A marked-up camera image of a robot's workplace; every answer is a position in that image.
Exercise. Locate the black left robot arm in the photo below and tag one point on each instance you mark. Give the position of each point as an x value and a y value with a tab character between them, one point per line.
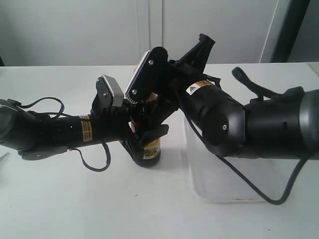
37	136

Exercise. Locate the dark vertical post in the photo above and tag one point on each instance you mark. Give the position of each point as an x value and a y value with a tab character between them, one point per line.
292	22

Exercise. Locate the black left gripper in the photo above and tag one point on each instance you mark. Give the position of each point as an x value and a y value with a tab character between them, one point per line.
112	124

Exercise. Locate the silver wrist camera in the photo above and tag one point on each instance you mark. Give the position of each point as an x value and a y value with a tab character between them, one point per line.
109	92
146	75

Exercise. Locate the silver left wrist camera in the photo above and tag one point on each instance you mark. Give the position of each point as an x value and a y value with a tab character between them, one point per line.
109	92

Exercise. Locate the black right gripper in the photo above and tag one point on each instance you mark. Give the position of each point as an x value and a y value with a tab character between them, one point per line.
178	72

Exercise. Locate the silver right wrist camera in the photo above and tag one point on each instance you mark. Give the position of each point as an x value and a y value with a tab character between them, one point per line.
146	75

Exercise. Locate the dark soy sauce bottle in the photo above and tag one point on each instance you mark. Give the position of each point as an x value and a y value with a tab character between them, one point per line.
146	116

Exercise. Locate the white plastic tray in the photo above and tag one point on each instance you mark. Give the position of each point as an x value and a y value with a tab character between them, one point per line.
215	182

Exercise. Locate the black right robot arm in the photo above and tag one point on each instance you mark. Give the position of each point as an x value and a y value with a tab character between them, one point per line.
272	125

